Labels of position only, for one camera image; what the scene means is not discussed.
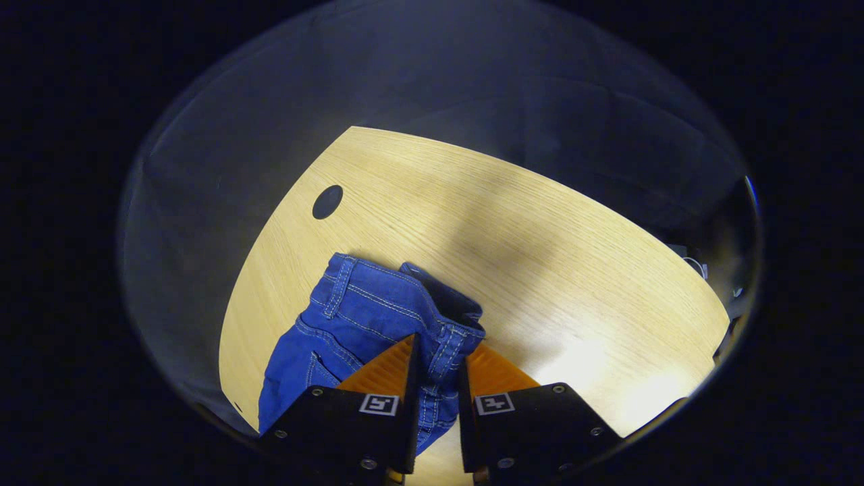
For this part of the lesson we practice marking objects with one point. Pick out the black round table grommet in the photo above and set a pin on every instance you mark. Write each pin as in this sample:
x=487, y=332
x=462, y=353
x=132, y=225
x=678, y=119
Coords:
x=327, y=202

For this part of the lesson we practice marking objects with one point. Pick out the blue denim jeans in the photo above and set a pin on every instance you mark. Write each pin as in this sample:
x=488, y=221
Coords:
x=364, y=317

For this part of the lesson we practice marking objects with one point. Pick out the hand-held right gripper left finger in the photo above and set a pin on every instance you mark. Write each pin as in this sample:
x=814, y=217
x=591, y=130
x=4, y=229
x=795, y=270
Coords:
x=337, y=432

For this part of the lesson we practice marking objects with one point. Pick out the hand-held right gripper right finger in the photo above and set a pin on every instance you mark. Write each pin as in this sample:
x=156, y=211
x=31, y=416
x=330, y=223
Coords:
x=533, y=432

